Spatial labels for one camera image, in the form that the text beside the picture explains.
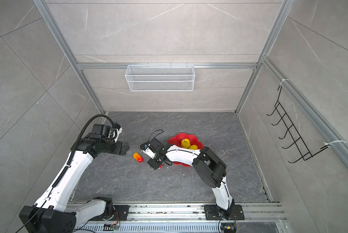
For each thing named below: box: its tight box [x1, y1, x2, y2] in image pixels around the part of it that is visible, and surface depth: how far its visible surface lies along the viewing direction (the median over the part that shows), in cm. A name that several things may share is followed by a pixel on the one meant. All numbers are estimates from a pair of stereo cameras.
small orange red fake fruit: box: [132, 151, 144, 163], surface depth 93 cm
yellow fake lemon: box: [180, 138, 191, 150], surface depth 97 cm
